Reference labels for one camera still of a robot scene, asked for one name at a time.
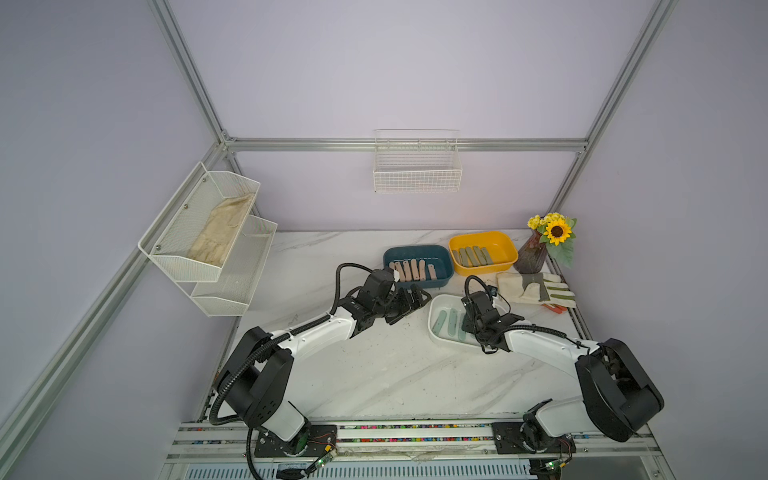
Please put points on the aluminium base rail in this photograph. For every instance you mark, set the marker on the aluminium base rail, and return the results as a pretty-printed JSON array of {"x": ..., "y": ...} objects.
[{"x": 414, "y": 440}]

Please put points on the white wire wall basket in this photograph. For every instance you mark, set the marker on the white wire wall basket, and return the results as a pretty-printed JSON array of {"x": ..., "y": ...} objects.
[{"x": 416, "y": 161}]

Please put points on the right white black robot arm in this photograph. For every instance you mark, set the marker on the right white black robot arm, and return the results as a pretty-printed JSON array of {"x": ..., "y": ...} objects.
[{"x": 616, "y": 396}]

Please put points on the white green work glove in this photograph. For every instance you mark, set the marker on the white green work glove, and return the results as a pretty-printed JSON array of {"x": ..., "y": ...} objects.
[{"x": 541, "y": 288}]

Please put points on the aluminium frame struts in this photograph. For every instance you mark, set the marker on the aluminium frame struts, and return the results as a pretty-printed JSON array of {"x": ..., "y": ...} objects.
[{"x": 27, "y": 420}]

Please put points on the beige cloth in shelf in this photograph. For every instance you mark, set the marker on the beige cloth in shelf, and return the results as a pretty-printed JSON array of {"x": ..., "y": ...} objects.
[{"x": 213, "y": 244}]

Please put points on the dark teal storage box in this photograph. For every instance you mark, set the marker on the dark teal storage box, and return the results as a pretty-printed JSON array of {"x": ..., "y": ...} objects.
[{"x": 432, "y": 254}]

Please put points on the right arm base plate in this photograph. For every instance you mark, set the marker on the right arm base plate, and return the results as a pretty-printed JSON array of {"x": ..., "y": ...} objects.
[{"x": 516, "y": 438}]

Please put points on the yellow sunflower bouquet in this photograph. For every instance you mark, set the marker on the yellow sunflower bouquet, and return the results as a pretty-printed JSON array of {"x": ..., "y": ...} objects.
[{"x": 554, "y": 234}]

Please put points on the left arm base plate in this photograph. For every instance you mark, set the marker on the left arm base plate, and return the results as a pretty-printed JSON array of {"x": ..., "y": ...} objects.
[{"x": 310, "y": 442}]

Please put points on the white mesh two-tier shelf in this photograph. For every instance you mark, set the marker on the white mesh two-tier shelf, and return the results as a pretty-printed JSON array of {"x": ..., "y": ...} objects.
[{"x": 216, "y": 291}]

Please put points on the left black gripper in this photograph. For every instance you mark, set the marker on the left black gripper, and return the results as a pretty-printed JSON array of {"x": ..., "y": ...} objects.
[{"x": 408, "y": 306}]

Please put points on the mint knife short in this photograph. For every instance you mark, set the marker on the mint knife short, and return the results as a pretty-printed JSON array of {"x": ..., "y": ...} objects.
[{"x": 452, "y": 323}]

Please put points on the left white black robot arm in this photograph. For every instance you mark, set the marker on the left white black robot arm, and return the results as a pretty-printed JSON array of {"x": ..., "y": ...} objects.
[{"x": 251, "y": 386}]

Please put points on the purple glass vase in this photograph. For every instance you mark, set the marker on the purple glass vase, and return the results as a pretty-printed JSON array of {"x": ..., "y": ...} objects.
[{"x": 531, "y": 255}]

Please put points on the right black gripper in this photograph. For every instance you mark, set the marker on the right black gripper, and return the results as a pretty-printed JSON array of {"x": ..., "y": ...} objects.
[{"x": 480, "y": 331}]

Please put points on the white storage box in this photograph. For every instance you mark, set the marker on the white storage box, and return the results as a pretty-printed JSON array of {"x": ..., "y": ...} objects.
[{"x": 448, "y": 302}]

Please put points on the yellow storage box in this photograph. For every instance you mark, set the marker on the yellow storage box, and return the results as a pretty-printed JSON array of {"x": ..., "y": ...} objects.
[{"x": 501, "y": 249}]

